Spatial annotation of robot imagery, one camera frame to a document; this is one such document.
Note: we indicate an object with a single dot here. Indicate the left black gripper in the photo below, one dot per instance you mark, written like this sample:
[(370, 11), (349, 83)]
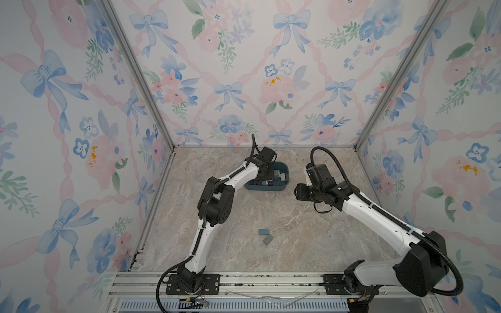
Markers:
[(271, 175)]

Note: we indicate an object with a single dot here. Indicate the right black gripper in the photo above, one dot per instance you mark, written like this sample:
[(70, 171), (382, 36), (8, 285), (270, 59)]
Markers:
[(299, 192)]

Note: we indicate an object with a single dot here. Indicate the teal eraser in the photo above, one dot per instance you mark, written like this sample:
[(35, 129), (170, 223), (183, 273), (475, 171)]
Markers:
[(263, 232)]

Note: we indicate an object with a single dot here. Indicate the grey-green eraser bottom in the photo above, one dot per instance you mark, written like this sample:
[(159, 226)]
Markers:
[(268, 239)]

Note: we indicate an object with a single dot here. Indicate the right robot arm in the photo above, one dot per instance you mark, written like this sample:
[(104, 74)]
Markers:
[(419, 267)]

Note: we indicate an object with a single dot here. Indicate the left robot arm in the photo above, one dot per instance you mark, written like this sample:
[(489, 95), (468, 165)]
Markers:
[(214, 208)]

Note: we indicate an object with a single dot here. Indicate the teal plastic storage box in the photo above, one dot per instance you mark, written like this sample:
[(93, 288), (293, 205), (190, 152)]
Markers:
[(274, 185)]

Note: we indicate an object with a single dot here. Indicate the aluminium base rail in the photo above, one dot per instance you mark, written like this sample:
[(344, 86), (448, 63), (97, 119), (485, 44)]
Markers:
[(258, 292)]

